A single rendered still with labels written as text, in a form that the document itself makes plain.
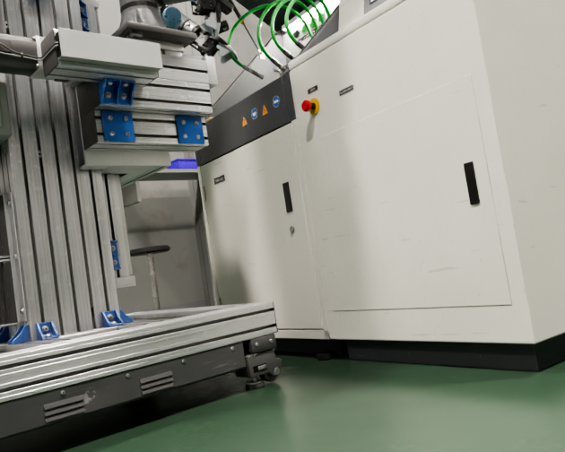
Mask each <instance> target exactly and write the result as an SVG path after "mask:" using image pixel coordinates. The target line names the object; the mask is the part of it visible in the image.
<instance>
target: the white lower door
mask: <svg viewBox="0 0 565 452"><path fill-rule="evenodd" d="M201 173H202V180H203V187H202V189H203V195H204V201H205V204H206V211H207V217H208V223H209V230H210V236H211V242H212V249H213V261H214V267H215V273H216V280H217V286H218V292H219V299H218V301H219V306H221V305H232V304H244V303H256V302H268V301H273V302H274V311H275V317H276V324H277V329H324V328H323V321H322V316H321V309H320V304H319V297H318V292H317V281H316V275H315V269H314V263H313V257H312V252H311V246H310V240H309V229H308V223H307V217H306V211H305V205H304V199H303V194H302V187H301V182H300V171H299V165H298V159H297V153H296V147H295V142H294V135H293V130H292V123H290V124H288V125H286V126H283V127H281V128H279V129H277V130H275V131H273V132H272V133H270V134H268V135H265V136H263V137H261V138H258V139H256V140H255V141H253V142H251V143H248V144H246V145H244V146H242V147H240V148H238V149H237V150H235V151H233V152H229V153H227V154H225V155H223V156H222V157H220V158H218V159H216V160H214V161H211V162H209V163H207V164H205V165H204V166H202V167H201Z"/></svg>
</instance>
